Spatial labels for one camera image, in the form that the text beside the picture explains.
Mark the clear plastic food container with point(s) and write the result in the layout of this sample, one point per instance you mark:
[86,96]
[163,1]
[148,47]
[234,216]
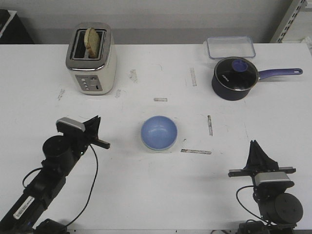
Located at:
[229,46]

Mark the glass pot lid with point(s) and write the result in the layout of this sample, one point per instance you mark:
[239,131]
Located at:
[236,73]

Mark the dark blue saucepan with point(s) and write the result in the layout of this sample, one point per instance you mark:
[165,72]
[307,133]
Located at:
[231,95]

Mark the white metal shelf rail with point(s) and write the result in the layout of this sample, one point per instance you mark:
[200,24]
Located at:
[296,24]

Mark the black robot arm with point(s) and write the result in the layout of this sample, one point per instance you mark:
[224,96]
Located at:
[279,211]
[42,190]

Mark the cream and steel toaster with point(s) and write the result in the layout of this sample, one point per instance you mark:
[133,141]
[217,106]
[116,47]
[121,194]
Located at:
[92,76]

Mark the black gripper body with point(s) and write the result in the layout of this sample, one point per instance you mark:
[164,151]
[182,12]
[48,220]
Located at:
[79,141]
[253,173]

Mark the blue bowl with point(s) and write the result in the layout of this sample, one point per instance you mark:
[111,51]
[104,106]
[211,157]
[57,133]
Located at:
[159,132]

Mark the green bowl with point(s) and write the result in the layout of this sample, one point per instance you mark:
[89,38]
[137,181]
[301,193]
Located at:
[155,150]

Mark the toast slice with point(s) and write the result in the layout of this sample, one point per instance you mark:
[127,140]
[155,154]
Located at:
[92,42]

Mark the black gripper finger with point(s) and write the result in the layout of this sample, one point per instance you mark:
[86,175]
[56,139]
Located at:
[251,159]
[92,125]
[92,135]
[261,159]

